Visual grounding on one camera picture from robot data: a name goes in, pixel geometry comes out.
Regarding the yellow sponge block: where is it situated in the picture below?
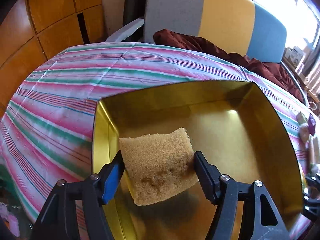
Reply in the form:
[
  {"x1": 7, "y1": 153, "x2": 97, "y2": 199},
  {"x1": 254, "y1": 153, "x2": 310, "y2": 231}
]
[{"x1": 119, "y1": 127, "x2": 198, "y2": 206}]

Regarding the beige sock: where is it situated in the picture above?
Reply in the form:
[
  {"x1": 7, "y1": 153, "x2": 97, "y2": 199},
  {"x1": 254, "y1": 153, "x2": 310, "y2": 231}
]
[{"x1": 299, "y1": 123, "x2": 310, "y2": 143}]

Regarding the striped bed sheet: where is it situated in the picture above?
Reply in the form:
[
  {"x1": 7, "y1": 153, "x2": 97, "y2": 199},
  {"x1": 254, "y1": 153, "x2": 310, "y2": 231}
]
[{"x1": 1, "y1": 42, "x2": 310, "y2": 239}]

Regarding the gold metal tin box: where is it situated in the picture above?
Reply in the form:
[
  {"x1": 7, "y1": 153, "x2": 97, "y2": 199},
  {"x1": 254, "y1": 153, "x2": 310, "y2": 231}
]
[{"x1": 92, "y1": 81, "x2": 303, "y2": 239}]

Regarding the purple snack packet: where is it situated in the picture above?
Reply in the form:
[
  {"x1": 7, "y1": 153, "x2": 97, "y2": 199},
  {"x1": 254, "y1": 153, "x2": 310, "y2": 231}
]
[{"x1": 308, "y1": 114, "x2": 316, "y2": 136}]

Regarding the maroon blanket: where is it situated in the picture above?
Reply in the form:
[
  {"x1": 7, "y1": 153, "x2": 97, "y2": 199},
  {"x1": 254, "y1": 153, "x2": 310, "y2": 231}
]
[{"x1": 153, "y1": 29, "x2": 304, "y2": 102}]

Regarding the orange wooden wardrobe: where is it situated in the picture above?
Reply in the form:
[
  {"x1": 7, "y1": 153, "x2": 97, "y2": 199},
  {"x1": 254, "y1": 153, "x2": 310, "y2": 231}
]
[{"x1": 1, "y1": 0, "x2": 106, "y2": 114}]

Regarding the grey yellow blue headboard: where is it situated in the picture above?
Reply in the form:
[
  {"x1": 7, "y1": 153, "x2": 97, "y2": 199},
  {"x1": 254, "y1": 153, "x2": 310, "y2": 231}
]
[{"x1": 143, "y1": 0, "x2": 286, "y2": 63}]

